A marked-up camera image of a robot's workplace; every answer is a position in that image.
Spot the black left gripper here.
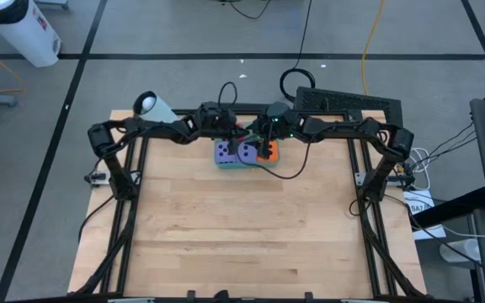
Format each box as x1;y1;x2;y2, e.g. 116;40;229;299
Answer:
198;100;250;156

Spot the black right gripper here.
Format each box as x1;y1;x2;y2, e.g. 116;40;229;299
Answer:
250;104;302;160

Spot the purple foam die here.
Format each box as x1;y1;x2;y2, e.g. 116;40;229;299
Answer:
214;141;239;166
237;141;260;165

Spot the orange foam die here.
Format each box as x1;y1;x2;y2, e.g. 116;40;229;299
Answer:
255;141;280;163

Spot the teal plastic bin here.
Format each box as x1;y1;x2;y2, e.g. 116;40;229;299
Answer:
213;125;281;171

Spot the white cylinder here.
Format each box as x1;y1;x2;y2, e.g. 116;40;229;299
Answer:
132;90;179;125

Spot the white paper label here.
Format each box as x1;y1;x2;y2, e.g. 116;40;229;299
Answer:
402;189;449;242

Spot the black desk bar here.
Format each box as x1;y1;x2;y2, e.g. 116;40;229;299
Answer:
410;186;485;231

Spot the white trash can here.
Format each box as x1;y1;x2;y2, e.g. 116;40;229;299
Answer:
0;0;62;69

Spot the grey plastic container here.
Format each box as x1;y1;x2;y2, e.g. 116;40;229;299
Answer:
438;237;482;265

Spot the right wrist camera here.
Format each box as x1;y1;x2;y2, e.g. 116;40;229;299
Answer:
265;101;293;124

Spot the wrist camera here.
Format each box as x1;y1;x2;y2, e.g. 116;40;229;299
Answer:
265;101;293;124
200;101;227;123

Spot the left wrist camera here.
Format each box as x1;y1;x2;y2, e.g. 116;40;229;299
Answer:
200;101;227;123

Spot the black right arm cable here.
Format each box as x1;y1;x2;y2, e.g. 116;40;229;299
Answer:
242;136;316;181

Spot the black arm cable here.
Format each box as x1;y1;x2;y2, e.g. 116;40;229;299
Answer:
77;194;115;244
242;136;316;181

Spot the black coiled floor cable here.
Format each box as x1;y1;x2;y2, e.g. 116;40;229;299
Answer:
279;0;317;104

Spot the black aluminium frame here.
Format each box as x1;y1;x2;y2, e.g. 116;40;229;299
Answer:
72;108;428;303

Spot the yellow floor cable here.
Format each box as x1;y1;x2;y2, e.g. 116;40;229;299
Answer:
360;0;386;96

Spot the white cable bundle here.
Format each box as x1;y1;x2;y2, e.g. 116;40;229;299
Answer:
408;146;432;193

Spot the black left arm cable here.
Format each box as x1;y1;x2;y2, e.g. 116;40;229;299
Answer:
77;194;115;244

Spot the black desk cable bundle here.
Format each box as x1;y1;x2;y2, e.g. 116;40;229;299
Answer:
410;120;476;174

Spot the white floor cable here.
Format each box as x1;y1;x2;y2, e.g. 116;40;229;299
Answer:
413;222;485;239

